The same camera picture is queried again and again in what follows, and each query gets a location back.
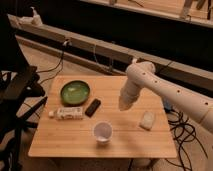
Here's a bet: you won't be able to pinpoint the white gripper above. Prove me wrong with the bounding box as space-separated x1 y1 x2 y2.
118 94 139 111

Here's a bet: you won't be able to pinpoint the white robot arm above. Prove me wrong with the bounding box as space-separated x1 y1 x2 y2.
119 62 213 134

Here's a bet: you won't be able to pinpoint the black remote control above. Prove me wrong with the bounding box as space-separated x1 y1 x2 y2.
85 99 101 117

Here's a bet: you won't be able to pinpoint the white plastic cup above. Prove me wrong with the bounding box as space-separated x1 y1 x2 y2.
93 122 113 144

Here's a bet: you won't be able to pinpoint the blue box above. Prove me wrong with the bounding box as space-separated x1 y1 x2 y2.
163 99 172 111

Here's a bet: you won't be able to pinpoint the wooden table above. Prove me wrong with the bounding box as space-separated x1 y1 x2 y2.
29 75 177 158

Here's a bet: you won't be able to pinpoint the white toothpaste tube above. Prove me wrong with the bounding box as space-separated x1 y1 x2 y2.
48 107 83 120

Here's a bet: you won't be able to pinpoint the green bowl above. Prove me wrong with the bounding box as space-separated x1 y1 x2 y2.
60 80 90 106

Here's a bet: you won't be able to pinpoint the black chair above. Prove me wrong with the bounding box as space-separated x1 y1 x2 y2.
0 11 47 171

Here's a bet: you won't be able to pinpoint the white spray bottle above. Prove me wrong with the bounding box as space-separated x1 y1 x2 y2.
31 7 43 26

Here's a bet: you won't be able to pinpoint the white plug with cable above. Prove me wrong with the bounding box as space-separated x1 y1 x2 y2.
129 58 138 66

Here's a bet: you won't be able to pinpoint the black floor cables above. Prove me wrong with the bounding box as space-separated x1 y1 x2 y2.
164 108 209 171

